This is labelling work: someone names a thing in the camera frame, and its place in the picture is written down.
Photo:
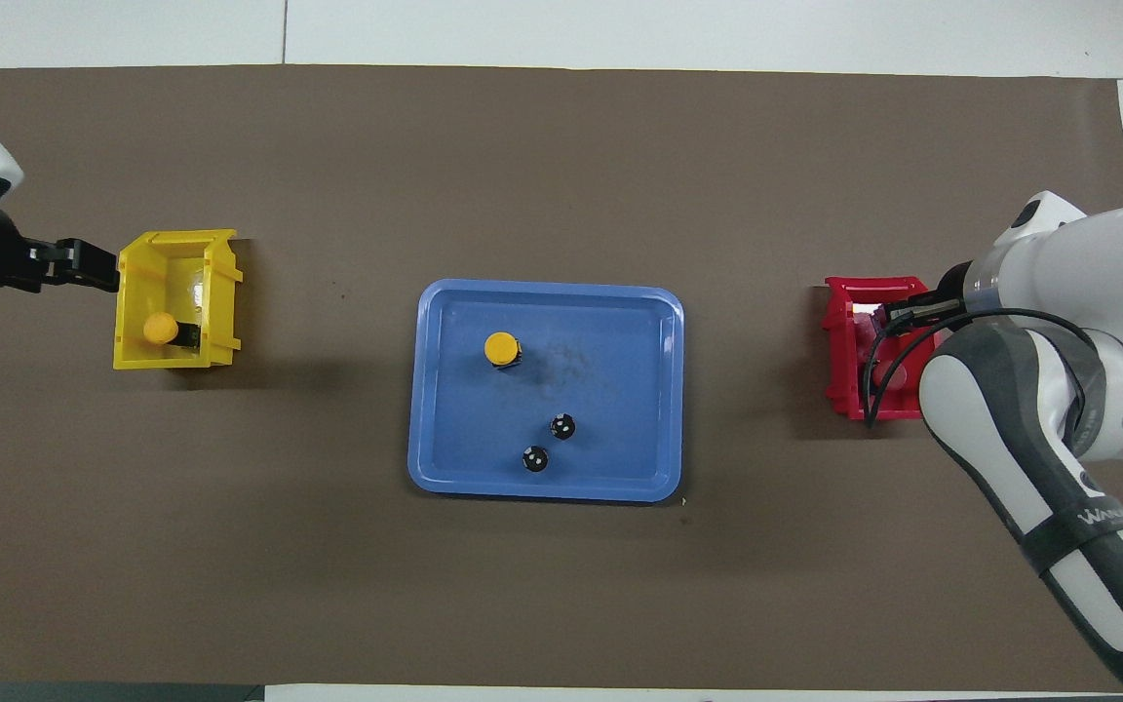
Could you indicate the blue plastic tray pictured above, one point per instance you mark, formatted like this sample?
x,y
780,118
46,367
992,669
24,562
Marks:
x,y
620,458

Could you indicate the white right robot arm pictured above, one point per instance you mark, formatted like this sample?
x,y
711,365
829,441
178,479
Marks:
x,y
1059,253

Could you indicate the yellow plastic storage bin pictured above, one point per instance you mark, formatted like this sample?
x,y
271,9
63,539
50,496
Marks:
x,y
133,292

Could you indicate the yellow push button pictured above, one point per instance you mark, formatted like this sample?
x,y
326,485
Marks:
x,y
501,348
160,329

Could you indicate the brown paper table mat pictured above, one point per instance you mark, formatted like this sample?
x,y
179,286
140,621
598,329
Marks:
x,y
230,546

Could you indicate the red plastic storage bin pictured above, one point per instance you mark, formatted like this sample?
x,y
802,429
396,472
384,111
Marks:
x,y
839,390

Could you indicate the black cylindrical capacitor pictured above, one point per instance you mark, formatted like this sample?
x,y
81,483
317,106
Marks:
x,y
562,426
535,459

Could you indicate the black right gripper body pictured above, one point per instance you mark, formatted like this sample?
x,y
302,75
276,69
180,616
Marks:
x,y
957,288

